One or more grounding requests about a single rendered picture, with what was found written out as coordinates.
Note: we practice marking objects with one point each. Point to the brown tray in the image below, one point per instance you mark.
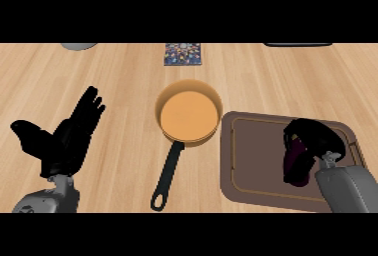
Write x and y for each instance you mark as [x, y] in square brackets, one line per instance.
[256, 156]

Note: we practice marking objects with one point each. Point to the dark flat object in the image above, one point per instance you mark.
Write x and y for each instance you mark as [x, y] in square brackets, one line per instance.
[297, 44]

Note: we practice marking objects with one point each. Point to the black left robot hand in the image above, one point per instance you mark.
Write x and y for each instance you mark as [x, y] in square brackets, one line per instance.
[71, 140]

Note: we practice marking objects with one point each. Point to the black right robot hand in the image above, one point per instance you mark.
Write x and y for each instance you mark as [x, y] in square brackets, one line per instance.
[318, 135]

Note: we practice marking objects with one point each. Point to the dark purple eggplant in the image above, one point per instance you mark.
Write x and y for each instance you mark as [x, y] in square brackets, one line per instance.
[296, 163]

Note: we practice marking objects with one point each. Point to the colourful patterned box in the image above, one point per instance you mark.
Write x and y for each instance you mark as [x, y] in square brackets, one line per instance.
[182, 53]

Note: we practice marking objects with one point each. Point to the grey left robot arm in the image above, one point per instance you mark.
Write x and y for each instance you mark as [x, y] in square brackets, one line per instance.
[49, 196]

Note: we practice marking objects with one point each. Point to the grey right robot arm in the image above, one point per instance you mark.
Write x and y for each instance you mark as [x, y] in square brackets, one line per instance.
[344, 186]

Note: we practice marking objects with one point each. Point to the pale grey round object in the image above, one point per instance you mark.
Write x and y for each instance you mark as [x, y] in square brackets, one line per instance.
[77, 46]

